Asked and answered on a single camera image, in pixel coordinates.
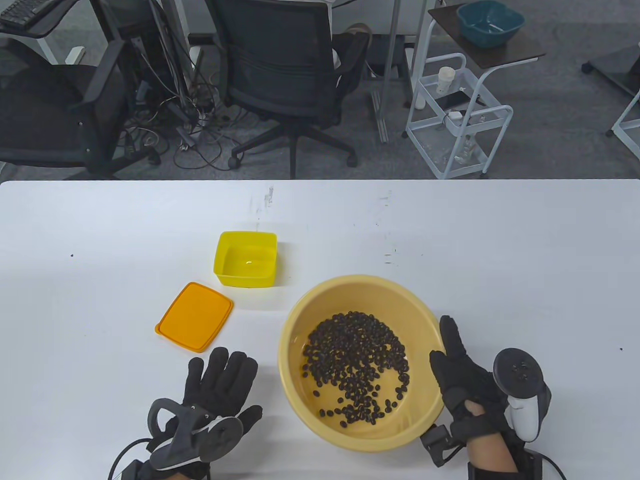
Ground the person's right hand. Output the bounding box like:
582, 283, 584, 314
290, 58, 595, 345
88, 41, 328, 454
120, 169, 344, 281
429, 315, 516, 446

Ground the person's left hand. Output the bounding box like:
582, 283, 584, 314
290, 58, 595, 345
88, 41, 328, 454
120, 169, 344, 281
150, 346, 263, 471

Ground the orange container lid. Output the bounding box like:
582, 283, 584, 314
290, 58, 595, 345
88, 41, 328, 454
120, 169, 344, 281
154, 281, 235, 354

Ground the pile of dark coffee beans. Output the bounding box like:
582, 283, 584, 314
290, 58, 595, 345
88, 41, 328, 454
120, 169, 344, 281
301, 311, 411, 429

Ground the yellow plastic container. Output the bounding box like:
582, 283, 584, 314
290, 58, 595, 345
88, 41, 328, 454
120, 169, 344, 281
213, 231, 278, 289

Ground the pale yellow plastic basin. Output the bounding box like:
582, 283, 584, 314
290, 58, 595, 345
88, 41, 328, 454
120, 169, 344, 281
278, 274, 447, 454

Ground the person's right forearm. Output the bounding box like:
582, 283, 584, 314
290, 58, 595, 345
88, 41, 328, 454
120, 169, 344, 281
465, 431, 521, 473

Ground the grey white tracker controller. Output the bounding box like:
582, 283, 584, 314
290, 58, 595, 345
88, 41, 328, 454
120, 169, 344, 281
147, 398, 244, 471
493, 348, 552, 442

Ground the black wrist sensor box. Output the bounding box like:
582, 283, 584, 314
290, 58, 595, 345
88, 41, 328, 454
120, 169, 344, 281
120, 460, 152, 480
520, 447, 546, 480

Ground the clear plastic bottle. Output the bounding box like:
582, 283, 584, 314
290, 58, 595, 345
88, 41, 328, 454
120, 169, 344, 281
452, 135, 474, 166

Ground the black flat device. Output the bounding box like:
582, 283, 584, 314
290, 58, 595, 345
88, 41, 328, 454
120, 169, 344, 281
434, 91, 487, 112

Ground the black mesh office chair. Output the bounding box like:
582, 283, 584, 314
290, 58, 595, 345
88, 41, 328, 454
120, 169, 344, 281
205, 0, 371, 180

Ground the black armrest office chair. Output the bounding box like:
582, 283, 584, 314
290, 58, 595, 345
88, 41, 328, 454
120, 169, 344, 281
0, 40, 162, 181

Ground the brown top side table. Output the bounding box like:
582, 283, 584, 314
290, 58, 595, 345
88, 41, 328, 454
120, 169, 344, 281
427, 4, 547, 108

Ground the dark top white table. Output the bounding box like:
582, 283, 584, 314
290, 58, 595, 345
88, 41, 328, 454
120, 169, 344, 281
581, 44, 640, 162

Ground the black computer tower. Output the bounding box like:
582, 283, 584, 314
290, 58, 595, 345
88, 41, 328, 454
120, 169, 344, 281
97, 0, 193, 108

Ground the teal plastic tub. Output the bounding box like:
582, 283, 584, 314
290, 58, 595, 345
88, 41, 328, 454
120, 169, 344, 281
456, 1, 526, 49

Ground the white leg keyboard desk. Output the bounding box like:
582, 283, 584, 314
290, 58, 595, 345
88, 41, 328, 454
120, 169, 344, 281
0, 0, 83, 67

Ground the black keyboard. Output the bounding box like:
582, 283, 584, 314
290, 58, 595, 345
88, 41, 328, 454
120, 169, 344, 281
0, 0, 52, 29

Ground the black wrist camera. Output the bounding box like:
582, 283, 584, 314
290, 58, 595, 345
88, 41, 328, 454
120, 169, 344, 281
420, 424, 464, 469

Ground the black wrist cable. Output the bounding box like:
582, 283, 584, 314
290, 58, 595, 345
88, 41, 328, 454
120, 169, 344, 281
542, 451, 569, 480
107, 438, 152, 480

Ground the white wire trolley cart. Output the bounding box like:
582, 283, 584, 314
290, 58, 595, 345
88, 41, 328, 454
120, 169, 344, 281
404, 52, 514, 180

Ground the tangle of floor cables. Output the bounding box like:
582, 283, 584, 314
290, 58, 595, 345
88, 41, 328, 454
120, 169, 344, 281
120, 75, 238, 172

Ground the grey aluminium profile post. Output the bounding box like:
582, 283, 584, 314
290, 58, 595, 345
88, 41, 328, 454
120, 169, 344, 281
371, 0, 402, 144

